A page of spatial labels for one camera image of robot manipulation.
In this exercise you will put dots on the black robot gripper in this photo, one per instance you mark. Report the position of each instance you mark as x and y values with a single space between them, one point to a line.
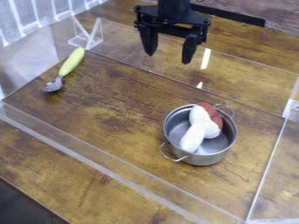
174 18

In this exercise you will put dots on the white plush mushroom red cap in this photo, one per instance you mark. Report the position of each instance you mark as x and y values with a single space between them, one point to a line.
206 126

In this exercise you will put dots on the silver metal pot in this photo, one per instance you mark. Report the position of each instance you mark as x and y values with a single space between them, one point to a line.
211 150

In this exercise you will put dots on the black strip on table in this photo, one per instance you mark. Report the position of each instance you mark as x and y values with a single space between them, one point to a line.
230 15

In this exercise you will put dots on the clear acrylic triangular stand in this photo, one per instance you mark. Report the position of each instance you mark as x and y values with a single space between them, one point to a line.
87 39

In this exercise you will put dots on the yellow-green handled metal spoon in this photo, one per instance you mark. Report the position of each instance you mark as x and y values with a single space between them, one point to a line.
66 69

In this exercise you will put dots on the clear acrylic enclosure wall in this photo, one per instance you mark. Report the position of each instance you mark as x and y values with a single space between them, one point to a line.
268 209

